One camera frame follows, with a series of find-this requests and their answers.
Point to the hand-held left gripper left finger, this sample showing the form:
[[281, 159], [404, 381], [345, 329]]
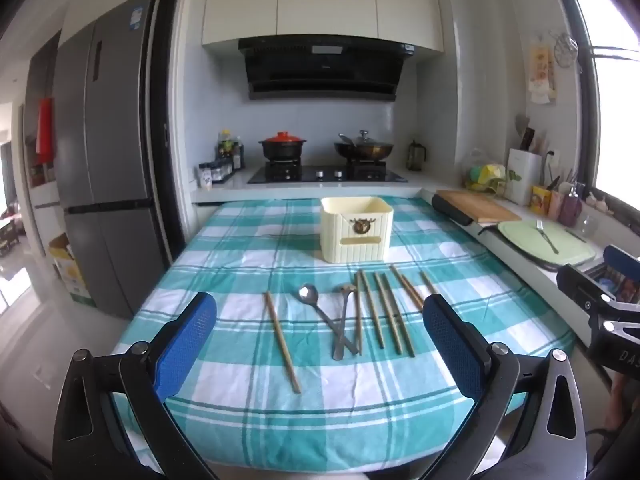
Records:
[[185, 345]]

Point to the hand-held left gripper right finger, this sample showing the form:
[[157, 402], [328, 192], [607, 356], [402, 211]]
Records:
[[450, 345]]

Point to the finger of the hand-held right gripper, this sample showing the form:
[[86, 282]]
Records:
[[575, 282], [622, 260]]

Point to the row of wooden chopsticks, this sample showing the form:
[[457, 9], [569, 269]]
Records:
[[372, 310]]

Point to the wooden chopstick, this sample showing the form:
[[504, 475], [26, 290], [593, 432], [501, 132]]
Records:
[[282, 342]]

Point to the metal spoon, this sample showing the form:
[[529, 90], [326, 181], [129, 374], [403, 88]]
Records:
[[307, 291], [346, 289]]

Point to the cream plastic utensil box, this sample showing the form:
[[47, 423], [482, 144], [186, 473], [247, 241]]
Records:
[[350, 240]]

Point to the person's right hand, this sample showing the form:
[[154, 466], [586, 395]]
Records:
[[622, 400]]

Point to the clear drinking glass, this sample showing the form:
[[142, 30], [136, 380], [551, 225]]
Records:
[[588, 226]]

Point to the metal fork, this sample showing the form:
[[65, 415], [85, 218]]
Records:
[[546, 236]]

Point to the garlic bulbs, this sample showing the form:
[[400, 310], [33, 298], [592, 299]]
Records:
[[596, 201]]

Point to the purple cup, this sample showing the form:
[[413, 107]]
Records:
[[570, 211]]

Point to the pink cup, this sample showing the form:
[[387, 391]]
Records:
[[556, 205]]

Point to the yellow packet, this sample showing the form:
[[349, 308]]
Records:
[[540, 200]]

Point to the teal plaid tablecloth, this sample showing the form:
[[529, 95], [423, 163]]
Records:
[[250, 410]]

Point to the white knife block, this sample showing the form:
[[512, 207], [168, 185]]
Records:
[[522, 177]]

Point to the wooden cutting board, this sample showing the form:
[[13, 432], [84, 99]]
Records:
[[480, 206]]

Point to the black rolled mat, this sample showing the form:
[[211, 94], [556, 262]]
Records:
[[450, 210]]

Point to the yellow green cardboard box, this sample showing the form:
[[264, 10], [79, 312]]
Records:
[[70, 270]]

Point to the plastic bag with sponges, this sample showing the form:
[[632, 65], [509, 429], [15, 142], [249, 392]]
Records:
[[482, 172]]

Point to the window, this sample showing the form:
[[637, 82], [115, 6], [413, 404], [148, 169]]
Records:
[[617, 110]]

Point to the kitchen spatula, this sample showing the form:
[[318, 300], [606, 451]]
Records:
[[521, 127]]

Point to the french press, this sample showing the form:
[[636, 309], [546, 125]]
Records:
[[415, 156]]

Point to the group of sauce bottles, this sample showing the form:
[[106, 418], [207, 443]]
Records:
[[231, 152]]

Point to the dark wok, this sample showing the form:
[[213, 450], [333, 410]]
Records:
[[365, 152]]

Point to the black gas cooktop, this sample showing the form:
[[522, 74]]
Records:
[[325, 175]]

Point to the black clay pot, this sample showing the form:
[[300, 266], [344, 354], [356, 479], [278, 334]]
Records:
[[282, 151]]

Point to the glass wok lid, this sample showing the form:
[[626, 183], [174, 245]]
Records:
[[364, 140]]

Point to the grey refrigerator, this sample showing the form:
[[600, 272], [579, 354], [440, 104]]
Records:
[[110, 135]]

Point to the red pot lid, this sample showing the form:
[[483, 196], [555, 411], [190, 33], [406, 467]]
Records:
[[282, 137]]

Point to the red hanging cloth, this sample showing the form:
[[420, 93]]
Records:
[[45, 130]]

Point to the black range hood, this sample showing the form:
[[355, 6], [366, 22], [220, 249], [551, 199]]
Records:
[[320, 70]]

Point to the white upper cabinets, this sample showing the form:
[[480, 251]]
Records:
[[325, 0]]

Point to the wall socket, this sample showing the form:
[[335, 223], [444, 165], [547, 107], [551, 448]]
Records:
[[550, 155]]

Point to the wall calendar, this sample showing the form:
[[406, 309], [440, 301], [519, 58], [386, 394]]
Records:
[[541, 72]]

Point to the black door frame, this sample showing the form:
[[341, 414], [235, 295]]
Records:
[[160, 110]]

